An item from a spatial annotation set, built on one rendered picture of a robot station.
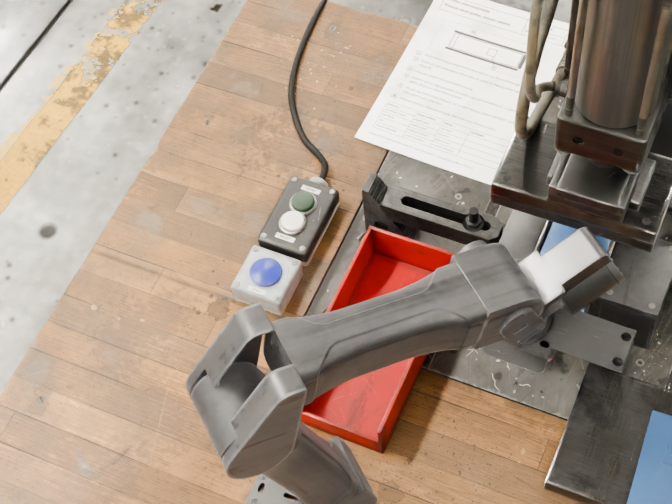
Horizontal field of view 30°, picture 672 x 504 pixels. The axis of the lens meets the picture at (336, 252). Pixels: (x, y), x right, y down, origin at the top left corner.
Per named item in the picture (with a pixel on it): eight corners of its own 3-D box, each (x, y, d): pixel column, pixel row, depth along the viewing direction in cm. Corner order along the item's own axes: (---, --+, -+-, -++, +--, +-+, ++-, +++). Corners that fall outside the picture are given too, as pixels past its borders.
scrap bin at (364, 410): (288, 418, 147) (283, 396, 142) (371, 250, 159) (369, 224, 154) (382, 454, 144) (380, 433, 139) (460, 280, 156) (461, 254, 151)
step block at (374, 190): (365, 229, 161) (361, 190, 153) (374, 212, 162) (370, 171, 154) (412, 245, 159) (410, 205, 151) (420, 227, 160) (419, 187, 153)
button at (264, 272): (245, 286, 155) (243, 278, 154) (259, 260, 157) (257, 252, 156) (274, 296, 154) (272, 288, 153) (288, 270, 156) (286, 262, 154)
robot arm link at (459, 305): (506, 224, 112) (190, 324, 101) (559, 300, 108) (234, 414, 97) (475, 302, 122) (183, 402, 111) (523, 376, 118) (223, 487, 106)
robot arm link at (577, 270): (587, 227, 121) (554, 180, 111) (637, 295, 117) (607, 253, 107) (489, 296, 123) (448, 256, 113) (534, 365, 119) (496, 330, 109)
